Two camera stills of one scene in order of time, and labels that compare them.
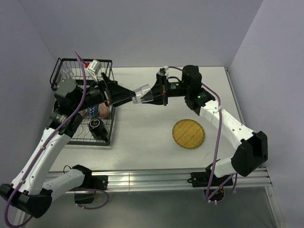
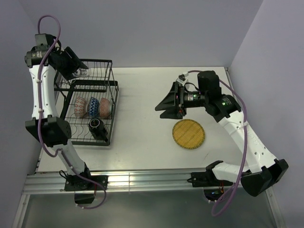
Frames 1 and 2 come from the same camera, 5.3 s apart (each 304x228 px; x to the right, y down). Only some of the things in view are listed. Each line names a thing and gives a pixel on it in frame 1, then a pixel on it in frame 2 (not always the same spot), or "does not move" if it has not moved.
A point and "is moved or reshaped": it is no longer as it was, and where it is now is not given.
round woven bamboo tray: x=188 y=134 does not move
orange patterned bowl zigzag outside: x=92 y=110 does not move
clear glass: x=143 y=94 → x=77 y=73
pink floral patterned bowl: x=104 y=111 does not move
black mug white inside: x=96 y=127 does not move
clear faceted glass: x=66 y=73 is moved or reshaped
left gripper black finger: x=116 y=93 → x=71 y=53
